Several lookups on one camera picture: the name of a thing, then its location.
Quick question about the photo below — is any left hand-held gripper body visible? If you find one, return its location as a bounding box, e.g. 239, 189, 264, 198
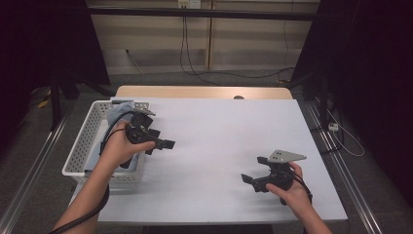
125, 108, 161, 156

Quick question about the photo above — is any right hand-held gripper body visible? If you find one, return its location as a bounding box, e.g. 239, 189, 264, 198
251, 149, 308, 193

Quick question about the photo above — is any light blue tank top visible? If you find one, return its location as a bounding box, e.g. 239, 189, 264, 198
84, 100, 142, 174

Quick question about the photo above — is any white perforated plastic basket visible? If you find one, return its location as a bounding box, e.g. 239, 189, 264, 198
61, 99, 151, 189

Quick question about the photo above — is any person's right hand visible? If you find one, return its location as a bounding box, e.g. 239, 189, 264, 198
265, 161, 314, 219

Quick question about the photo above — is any person's left hand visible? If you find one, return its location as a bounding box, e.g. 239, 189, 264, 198
101, 120, 157, 169

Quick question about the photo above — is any white table cover sheet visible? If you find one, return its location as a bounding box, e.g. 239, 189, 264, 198
61, 97, 349, 226

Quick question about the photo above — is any thin dark rod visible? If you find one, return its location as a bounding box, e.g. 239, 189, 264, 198
125, 49, 144, 75

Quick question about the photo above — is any black metal stand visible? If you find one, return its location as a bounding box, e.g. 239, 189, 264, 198
285, 69, 330, 131
48, 69, 115, 132

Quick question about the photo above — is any black curtain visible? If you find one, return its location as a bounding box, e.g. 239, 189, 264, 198
0, 0, 111, 154
290, 0, 413, 209

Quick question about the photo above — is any black horizontal bar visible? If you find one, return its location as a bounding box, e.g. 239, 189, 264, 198
87, 7, 320, 22

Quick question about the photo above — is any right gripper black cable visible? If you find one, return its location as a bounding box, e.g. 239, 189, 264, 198
285, 169, 315, 206

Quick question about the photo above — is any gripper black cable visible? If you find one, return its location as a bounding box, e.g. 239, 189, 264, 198
48, 110, 137, 234
285, 169, 315, 206

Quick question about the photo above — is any metal floor rail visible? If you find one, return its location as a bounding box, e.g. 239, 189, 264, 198
0, 106, 76, 234
303, 99, 379, 234

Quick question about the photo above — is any black hanging wall cable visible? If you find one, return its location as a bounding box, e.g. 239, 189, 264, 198
183, 15, 296, 80
179, 15, 223, 88

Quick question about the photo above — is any white floor cable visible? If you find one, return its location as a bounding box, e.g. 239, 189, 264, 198
325, 108, 365, 158

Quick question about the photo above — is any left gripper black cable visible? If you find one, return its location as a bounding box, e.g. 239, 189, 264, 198
48, 110, 137, 234

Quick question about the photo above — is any thin dark wall cable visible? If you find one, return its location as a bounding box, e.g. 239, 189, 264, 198
282, 0, 290, 82

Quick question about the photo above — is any white wall outlet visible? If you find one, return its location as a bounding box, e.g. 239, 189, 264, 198
177, 0, 203, 10

